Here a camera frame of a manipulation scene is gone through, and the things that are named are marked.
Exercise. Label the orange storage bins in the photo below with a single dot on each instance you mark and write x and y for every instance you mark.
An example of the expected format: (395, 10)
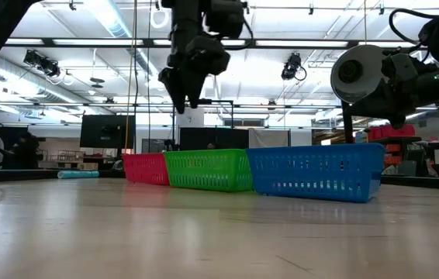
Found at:
(392, 148)

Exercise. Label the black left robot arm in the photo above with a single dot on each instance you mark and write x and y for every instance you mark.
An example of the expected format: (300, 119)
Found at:
(188, 19)

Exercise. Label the black partition panel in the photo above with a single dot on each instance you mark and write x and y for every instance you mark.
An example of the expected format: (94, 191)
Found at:
(8, 131)

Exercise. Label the black ceiling camera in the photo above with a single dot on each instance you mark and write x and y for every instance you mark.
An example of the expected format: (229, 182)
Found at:
(43, 64)

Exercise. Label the green plastic basket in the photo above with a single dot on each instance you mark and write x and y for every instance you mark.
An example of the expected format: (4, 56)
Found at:
(209, 170)

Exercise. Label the black overhead rig camera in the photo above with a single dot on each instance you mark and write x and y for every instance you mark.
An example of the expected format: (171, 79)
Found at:
(291, 66)

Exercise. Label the white board panel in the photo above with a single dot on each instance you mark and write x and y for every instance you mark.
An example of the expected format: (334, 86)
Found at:
(268, 138)

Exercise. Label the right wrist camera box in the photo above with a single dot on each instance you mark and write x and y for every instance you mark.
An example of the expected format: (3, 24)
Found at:
(399, 67)

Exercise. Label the turquoise highlighter marker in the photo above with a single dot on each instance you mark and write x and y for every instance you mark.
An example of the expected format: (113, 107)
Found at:
(78, 174)

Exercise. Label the black monitor screen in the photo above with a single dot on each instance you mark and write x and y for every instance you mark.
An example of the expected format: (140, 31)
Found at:
(107, 131)

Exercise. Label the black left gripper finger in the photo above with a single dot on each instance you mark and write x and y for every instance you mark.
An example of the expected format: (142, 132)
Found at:
(196, 89)
(173, 89)

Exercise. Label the black tubular stand frame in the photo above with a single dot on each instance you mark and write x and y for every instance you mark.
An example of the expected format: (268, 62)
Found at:
(232, 124)

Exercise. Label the red storage bin row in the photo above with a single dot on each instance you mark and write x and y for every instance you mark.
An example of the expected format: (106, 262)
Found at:
(382, 133)

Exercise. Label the black partition screen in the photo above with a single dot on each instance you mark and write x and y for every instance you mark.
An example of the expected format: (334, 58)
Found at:
(213, 137)

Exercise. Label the black desk lamp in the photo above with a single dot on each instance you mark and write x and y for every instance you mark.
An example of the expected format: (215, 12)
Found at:
(355, 73)

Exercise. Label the blue plastic basket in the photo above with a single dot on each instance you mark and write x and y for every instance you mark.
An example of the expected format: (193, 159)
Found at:
(312, 172)

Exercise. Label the red plastic basket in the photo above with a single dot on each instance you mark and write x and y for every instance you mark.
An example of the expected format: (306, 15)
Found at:
(146, 169)

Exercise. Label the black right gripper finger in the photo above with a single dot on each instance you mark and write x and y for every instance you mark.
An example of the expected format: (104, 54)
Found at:
(398, 121)
(368, 108)

